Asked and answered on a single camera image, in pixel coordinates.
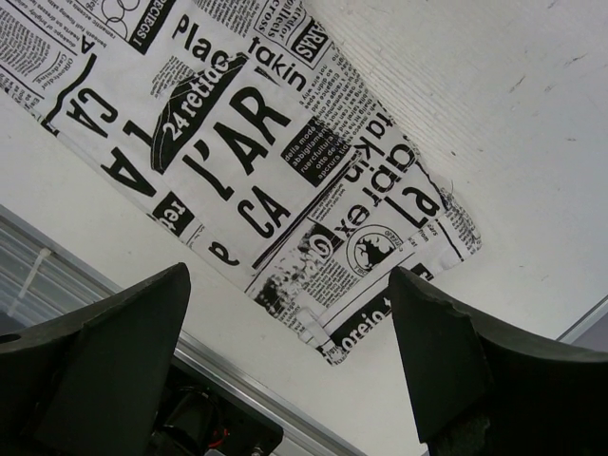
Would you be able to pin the newspaper print trousers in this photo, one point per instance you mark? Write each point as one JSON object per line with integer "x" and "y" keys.
{"x": 243, "y": 130}

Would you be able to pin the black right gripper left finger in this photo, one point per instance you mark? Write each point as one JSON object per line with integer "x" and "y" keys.
{"x": 90, "y": 382}

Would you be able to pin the aluminium table frame rail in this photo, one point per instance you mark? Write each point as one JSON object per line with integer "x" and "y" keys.
{"x": 46, "y": 280}

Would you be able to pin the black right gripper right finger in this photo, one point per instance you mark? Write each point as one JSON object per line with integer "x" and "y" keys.
{"x": 480, "y": 386}

